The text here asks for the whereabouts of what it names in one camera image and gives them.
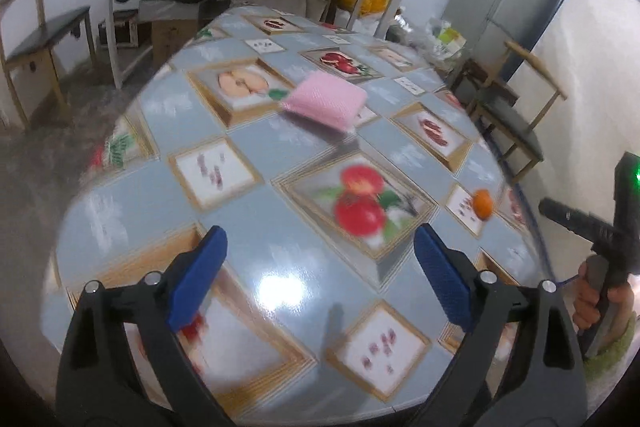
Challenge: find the small orange fruit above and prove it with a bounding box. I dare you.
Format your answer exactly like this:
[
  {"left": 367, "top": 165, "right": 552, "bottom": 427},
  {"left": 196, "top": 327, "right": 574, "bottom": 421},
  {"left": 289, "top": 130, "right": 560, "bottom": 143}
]
[{"left": 472, "top": 188, "right": 494, "bottom": 221}]

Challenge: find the pink sponge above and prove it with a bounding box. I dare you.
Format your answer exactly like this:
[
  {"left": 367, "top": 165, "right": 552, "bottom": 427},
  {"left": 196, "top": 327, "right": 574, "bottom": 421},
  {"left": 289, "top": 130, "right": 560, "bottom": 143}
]
[{"left": 280, "top": 72, "right": 368, "bottom": 132}]

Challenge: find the cardboard box with trash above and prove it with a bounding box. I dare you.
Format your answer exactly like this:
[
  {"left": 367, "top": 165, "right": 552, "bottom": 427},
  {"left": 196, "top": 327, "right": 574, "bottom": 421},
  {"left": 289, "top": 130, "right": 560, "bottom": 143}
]
[{"left": 386, "top": 9, "right": 469, "bottom": 76}]

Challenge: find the person's right hand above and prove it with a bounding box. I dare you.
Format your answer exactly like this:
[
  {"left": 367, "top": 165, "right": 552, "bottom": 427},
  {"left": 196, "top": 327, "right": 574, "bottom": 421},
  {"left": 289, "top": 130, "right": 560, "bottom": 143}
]
[{"left": 572, "top": 260, "right": 637, "bottom": 333}]

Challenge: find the patterned fruit tablecloth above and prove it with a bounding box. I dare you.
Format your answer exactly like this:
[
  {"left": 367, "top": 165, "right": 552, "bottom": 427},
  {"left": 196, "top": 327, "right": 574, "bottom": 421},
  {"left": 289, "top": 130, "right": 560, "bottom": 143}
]
[{"left": 40, "top": 6, "right": 542, "bottom": 426}]

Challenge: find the wooden chair right side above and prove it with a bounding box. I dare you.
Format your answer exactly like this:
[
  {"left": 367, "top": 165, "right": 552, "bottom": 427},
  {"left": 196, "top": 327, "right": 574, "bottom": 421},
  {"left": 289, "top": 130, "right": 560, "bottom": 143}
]
[{"left": 466, "top": 39, "right": 567, "bottom": 183}]

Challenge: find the wooden chair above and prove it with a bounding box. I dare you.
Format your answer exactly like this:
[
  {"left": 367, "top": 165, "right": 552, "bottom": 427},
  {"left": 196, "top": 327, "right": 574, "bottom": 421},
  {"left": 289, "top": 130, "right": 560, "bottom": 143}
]
[
  {"left": 466, "top": 39, "right": 567, "bottom": 183},
  {"left": 1, "top": 0, "right": 98, "bottom": 131}
]

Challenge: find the white mattress blue trim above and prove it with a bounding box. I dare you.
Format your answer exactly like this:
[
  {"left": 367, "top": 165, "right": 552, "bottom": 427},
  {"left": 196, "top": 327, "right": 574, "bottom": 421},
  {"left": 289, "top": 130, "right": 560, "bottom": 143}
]
[{"left": 504, "top": 0, "right": 640, "bottom": 268}]

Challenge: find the wooden chair left side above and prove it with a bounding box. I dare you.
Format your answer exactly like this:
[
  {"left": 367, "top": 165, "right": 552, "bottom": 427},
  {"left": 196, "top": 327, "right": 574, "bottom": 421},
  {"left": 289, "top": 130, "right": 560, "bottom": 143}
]
[{"left": 1, "top": 0, "right": 98, "bottom": 131}]

